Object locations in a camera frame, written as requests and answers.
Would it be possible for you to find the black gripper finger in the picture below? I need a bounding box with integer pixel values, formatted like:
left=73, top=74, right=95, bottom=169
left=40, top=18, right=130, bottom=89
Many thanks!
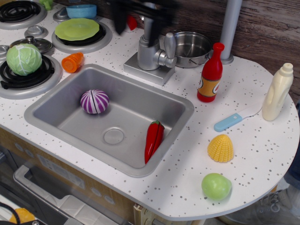
left=112, top=9, right=127, bottom=35
left=146, top=20, right=164, bottom=47

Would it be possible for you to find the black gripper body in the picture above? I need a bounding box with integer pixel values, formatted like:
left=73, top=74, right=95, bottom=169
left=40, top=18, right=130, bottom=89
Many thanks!
left=110, top=0, right=180, bottom=26

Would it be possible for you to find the red toy ketchup bottle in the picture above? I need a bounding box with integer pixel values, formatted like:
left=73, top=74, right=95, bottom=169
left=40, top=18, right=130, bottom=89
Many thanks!
left=197, top=42, right=225, bottom=103

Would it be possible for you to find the silver toy sink basin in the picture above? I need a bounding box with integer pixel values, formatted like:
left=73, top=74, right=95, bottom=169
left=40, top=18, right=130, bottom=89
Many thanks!
left=24, top=64, right=194, bottom=177

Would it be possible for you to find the cream plastic toy bottle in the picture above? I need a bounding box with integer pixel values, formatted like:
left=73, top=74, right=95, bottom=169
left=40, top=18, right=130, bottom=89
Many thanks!
left=262, top=63, right=293, bottom=121

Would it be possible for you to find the red white toy cheese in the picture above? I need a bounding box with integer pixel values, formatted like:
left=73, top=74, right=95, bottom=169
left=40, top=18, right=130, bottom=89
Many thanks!
left=127, top=15, right=137, bottom=31

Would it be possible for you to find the back right stove burner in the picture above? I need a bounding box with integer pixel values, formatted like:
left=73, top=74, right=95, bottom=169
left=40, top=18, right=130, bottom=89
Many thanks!
left=52, top=22, right=113, bottom=53

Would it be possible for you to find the stove burner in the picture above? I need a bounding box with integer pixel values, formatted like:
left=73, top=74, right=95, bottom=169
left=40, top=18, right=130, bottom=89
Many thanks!
left=0, top=0, right=47, bottom=30
left=0, top=55, right=62, bottom=99
left=52, top=22, right=113, bottom=53

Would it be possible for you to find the silver toy faucet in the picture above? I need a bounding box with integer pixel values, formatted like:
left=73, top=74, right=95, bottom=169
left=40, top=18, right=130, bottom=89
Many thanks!
left=124, top=17, right=177, bottom=86

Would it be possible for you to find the small steel pot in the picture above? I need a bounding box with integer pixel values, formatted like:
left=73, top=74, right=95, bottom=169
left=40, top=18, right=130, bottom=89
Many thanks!
left=173, top=31, right=213, bottom=68

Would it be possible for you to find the blue toy bowl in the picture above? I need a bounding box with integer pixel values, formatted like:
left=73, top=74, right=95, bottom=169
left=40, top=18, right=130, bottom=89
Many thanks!
left=66, top=4, right=97, bottom=19

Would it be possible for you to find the light green toy plate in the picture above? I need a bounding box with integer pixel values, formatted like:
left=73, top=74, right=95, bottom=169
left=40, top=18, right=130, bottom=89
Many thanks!
left=54, top=18, right=100, bottom=41

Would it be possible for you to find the grey support pole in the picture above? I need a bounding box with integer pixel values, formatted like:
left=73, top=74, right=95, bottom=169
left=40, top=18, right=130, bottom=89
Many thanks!
left=220, top=0, right=242, bottom=65

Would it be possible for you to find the orange toy carrot piece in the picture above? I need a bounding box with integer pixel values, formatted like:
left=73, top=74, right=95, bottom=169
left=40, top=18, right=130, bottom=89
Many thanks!
left=61, top=52, right=84, bottom=73

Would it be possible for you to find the green toy vegetable top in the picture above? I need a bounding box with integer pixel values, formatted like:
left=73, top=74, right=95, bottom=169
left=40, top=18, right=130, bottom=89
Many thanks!
left=39, top=0, right=53, bottom=11

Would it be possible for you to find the steel pot lid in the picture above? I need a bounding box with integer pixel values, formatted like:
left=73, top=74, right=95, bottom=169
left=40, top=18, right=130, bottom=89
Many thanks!
left=9, top=36, right=53, bottom=53

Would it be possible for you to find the grey stove knob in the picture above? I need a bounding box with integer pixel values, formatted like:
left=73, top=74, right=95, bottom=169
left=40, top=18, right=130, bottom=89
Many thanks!
left=24, top=25, right=48, bottom=38

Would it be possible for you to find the purple toy onion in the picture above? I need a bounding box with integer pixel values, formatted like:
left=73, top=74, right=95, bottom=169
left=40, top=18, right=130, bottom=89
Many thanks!
left=80, top=90, right=110, bottom=114

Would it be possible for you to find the front left stove burner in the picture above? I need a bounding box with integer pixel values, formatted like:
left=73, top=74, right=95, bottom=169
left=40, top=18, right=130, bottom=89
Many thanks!
left=0, top=55, right=62, bottom=99

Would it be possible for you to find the green toy cabbage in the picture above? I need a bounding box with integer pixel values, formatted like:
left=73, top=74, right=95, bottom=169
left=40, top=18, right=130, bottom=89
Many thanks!
left=6, top=44, right=42, bottom=76

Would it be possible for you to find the back left stove burner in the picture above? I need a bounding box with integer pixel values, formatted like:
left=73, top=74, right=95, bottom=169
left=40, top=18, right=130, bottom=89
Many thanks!
left=0, top=0, right=47, bottom=30

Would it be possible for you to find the red toy chili pepper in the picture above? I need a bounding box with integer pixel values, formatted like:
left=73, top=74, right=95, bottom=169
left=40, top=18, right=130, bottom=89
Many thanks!
left=144, top=120, right=165, bottom=164

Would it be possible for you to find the yellow toy corn piece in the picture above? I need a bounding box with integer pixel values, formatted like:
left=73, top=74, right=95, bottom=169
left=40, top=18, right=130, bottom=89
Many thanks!
left=207, top=134, right=234, bottom=163

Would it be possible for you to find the green toy apple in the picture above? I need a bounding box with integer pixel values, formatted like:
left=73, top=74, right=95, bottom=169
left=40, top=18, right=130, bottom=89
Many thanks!
left=201, top=173, right=232, bottom=201

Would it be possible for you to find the grey sneaker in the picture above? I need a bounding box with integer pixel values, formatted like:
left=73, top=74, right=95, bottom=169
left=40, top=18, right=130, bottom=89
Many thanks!
left=220, top=189, right=300, bottom=225

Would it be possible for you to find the yellow toy in oven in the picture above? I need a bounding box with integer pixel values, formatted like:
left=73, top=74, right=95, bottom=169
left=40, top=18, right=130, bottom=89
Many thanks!
left=15, top=208, right=36, bottom=224

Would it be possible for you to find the blue handled toy knife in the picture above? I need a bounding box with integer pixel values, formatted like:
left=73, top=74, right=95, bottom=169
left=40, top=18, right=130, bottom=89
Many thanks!
left=214, top=103, right=262, bottom=132

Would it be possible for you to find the grey oven door handle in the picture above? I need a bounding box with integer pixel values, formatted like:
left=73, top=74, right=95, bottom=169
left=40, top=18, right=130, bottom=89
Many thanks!
left=13, top=165, right=75, bottom=225

